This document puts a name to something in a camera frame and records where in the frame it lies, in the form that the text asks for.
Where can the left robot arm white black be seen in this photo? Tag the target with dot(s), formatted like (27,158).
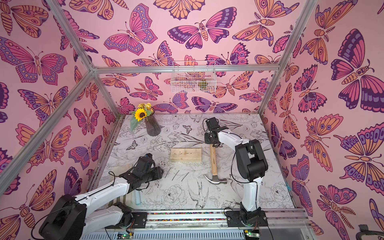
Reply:
(73,217)

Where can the wooden handle claw hammer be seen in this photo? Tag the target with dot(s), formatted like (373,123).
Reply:
(214,180)

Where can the light blue garden trowel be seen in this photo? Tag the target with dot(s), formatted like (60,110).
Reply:
(137,198)

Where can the dark glass vase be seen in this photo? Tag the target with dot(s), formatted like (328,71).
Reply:
(152,126)

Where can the artificial sunflower bouquet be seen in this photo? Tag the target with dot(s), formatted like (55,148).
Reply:
(144,111)

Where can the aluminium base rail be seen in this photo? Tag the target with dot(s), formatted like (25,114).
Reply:
(288,224)

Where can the white wire basket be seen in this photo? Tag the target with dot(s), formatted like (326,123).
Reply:
(194,77)

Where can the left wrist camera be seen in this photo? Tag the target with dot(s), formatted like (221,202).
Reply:
(150,156)

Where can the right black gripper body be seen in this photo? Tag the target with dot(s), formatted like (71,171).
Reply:
(210,138)

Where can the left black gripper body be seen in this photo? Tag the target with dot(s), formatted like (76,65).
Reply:
(154,174)

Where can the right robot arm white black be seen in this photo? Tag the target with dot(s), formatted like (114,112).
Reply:
(251,164)

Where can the wooden block with nails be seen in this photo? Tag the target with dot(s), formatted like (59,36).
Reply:
(186,155)

